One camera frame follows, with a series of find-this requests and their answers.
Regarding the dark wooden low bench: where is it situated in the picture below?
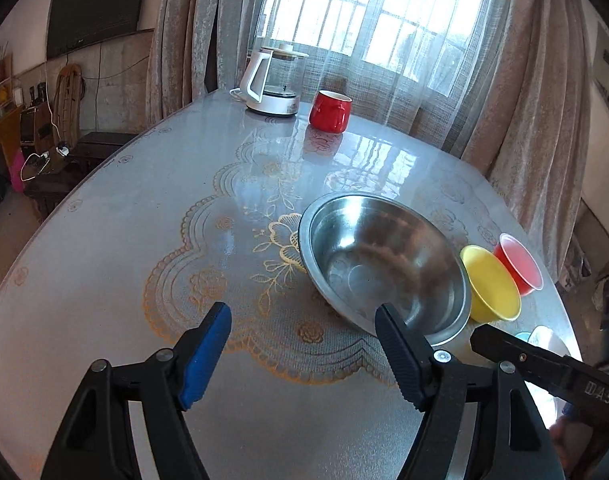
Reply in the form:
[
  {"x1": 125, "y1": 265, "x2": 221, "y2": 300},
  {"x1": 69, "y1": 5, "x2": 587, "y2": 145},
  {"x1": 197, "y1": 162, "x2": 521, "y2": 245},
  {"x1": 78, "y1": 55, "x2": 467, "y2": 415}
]
[{"x1": 23, "y1": 131, "x2": 138, "y2": 221}]

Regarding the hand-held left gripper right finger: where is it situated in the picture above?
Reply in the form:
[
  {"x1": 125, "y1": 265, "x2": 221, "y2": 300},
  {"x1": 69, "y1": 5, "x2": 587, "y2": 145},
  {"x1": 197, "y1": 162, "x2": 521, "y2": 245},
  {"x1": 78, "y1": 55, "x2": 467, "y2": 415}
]
[{"x1": 374, "y1": 302, "x2": 565, "y2": 480}]

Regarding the white charger cable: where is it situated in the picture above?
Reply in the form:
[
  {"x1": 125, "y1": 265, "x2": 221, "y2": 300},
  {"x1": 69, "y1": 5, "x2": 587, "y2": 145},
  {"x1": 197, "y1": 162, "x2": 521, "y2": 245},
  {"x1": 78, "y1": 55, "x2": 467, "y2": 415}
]
[{"x1": 19, "y1": 142, "x2": 70, "y2": 181}]

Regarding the large white dragon-print plate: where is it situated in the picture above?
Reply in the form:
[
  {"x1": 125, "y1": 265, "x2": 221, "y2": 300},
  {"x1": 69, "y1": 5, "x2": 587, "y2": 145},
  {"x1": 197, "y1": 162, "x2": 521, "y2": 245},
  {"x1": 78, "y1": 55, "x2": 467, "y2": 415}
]
[{"x1": 527, "y1": 325, "x2": 574, "y2": 413}]

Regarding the folded wooden chair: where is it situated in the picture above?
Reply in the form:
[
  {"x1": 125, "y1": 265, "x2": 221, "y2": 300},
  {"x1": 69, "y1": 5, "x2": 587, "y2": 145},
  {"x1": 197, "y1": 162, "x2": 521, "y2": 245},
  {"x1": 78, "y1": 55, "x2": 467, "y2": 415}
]
[{"x1": 52, "y1": 64, "x2": 85, "y2": 148}]

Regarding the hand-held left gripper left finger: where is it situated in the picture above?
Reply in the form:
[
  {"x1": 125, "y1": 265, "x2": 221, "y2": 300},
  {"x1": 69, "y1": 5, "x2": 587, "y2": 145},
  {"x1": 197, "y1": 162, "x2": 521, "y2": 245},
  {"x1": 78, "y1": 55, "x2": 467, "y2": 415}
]
[{"x1": 40, "y1": 301, "x2": 234, "y2": 480}]

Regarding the white sheer curtain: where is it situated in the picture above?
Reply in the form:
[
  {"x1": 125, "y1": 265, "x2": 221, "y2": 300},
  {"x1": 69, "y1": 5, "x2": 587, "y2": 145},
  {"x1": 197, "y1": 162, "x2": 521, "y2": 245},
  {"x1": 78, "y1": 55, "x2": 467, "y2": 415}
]
[{"x1": 254, "y1": 0, "x2": 515, "y2": 153}]

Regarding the red plastic bowl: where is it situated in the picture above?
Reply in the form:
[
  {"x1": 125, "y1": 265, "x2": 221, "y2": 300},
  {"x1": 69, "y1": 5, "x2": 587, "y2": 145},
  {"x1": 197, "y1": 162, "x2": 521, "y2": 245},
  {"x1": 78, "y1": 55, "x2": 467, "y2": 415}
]
[{"x1": 493, "y1": 233, "x2": 544, "y2": 297}]

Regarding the red mug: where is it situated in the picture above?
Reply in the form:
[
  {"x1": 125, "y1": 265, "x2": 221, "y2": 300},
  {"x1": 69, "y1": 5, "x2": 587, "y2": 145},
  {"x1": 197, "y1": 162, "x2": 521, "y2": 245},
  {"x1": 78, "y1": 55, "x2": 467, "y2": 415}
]
[{"x1": 309, "y1": 90, "x2": 353, "y2": 134}]

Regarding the beige curtain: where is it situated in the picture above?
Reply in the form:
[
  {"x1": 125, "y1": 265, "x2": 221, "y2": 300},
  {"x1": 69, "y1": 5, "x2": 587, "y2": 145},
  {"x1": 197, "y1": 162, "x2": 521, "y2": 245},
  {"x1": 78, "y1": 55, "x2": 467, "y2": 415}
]
[
  {"x1": 461, "y1": 0, "x2": 592, "y2": 281},
  {"x1": 145, "y1": 0, "x2": 280, "y2": 128}
]

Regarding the yellow plastic bowl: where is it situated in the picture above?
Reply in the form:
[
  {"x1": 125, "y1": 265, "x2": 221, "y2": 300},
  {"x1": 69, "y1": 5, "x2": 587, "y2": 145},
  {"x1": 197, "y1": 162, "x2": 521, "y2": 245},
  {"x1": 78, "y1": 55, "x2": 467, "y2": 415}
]
[{"x1": 459, "y1": 245, "x2": 522, "y2": 324}]

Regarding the stainless steel bowl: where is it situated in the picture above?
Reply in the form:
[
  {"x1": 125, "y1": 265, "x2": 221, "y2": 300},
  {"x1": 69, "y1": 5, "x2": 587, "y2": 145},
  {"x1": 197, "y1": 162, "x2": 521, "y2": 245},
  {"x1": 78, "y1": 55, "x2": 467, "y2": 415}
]
[{"x1": 298, "y1": 191, "x2": 472, "y2": 347}]

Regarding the barred window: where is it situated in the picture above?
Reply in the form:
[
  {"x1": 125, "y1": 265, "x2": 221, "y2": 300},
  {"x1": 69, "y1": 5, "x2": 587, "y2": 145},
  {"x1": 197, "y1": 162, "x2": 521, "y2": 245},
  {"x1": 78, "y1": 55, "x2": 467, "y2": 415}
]
[{"x1": 257, "y1": 0, "x2": 490, "y2": 96}]

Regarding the white glass electric kettle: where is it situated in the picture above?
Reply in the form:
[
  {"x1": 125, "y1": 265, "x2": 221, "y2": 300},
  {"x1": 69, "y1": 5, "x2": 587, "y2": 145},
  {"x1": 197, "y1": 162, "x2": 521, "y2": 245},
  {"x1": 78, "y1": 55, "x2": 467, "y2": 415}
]
[{"x1": 229, "y1": 45, "x2": 310, "y2": 117}]

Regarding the pink bag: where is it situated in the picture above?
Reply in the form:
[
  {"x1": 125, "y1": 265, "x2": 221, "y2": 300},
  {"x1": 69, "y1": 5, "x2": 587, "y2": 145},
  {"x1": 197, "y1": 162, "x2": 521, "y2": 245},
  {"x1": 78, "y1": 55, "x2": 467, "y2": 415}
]
[{"x1": 10, "y1": 152, "x2": 25, "y2": 193}]

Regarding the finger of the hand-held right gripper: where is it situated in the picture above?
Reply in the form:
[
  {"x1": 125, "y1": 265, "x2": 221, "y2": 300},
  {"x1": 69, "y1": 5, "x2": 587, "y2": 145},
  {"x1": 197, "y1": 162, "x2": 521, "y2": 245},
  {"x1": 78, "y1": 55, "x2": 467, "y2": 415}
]
[{"x1": 470, "y1": 325, "x2": 609, "y2": 413}]

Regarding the black wall television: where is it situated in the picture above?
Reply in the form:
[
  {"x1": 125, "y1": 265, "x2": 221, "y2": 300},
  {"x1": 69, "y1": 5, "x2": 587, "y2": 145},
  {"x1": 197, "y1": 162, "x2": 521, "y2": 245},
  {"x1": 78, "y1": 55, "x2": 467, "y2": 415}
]
[{"x1": 45, "y1": 0, "x2": 152, "y2": 60}]

